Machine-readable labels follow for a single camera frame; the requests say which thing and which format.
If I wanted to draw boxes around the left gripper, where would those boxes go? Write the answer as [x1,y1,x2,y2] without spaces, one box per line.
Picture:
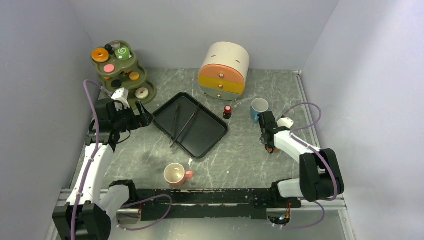
[112,100,154,132]

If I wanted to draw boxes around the blue mug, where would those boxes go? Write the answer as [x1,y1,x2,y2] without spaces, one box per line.
[250,98,269,123]

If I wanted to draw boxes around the white glazed donut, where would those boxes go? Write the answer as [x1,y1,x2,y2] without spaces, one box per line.
[135,87,150,100]

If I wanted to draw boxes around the metal food tongs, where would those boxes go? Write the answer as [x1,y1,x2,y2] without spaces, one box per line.
[169,102,200,148]

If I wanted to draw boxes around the tan round biscuit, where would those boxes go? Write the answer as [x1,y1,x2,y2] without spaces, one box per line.
[129,71,140,81]

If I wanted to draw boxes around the black round cookie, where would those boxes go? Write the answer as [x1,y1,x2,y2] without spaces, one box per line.
[110,79,122,89]

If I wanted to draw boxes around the pink round cookie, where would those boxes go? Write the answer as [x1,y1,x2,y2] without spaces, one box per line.
[103,64,115,73]

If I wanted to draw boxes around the pink mug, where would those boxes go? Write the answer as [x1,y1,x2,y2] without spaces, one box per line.
[163,163,194,187]

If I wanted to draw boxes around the green swirl roll cake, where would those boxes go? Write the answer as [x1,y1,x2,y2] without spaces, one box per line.
[114,46,132,61]

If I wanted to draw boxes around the orange glazed donut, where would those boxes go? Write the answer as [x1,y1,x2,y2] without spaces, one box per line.
[91,47,110,63]

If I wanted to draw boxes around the brown chocolate round cookie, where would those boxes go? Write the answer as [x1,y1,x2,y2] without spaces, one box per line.
[109,41,121,48]

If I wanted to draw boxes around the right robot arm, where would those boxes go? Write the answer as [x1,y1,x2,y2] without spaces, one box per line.
[257,111,345,207]

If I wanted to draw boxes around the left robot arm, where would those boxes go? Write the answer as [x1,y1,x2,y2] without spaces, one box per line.
[52,99,154,240]

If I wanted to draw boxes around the red and black stamp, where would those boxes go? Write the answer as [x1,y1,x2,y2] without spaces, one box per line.
[222,105,232,120]

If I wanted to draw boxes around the black rectangular baking tray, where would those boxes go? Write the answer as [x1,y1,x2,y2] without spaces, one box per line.
[153,92,229,159]

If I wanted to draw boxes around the green three-tier serving stand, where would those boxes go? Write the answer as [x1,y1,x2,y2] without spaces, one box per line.
[90,40,157,109]

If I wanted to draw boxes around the round three-drawer mini cabinet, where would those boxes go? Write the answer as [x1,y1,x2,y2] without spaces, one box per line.
[198,41,250,101]

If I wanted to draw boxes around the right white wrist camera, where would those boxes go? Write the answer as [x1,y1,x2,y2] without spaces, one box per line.
[276,117,294,130]

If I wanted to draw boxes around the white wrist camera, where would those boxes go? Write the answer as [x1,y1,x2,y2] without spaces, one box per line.
[111,87,130,111]
[276,117,294,130]

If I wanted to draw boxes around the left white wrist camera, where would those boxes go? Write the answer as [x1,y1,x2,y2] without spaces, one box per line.
[111,87,130,111]

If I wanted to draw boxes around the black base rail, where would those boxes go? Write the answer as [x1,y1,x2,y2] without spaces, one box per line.
[124,183,302,221]

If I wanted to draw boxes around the aluminium frame rail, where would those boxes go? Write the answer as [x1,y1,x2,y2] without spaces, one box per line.
[44,190,357,240]

